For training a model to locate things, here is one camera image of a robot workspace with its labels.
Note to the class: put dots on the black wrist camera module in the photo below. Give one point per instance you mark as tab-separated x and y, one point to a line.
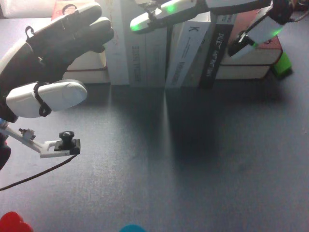
66	142

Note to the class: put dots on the white book grey lettering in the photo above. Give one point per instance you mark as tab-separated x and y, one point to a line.
136	60

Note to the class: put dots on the blue round toy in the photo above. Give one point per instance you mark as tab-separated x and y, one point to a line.
132	229

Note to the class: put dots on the black spine book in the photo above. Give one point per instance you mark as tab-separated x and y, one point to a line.
213	60

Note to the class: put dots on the green block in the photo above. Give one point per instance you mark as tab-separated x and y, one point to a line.
282	65

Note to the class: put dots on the white backdrop sheet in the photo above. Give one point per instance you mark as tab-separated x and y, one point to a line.
24	8

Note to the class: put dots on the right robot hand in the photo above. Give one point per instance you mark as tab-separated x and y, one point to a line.
48	48

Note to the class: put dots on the red cover cream book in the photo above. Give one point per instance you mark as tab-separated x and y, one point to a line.
91	77

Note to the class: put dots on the red toy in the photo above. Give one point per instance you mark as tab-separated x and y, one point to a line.
12	222

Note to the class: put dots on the cartoon cover book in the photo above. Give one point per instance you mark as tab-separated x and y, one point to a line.
62	7

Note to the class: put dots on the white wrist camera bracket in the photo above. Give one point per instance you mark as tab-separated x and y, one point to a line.
29	142

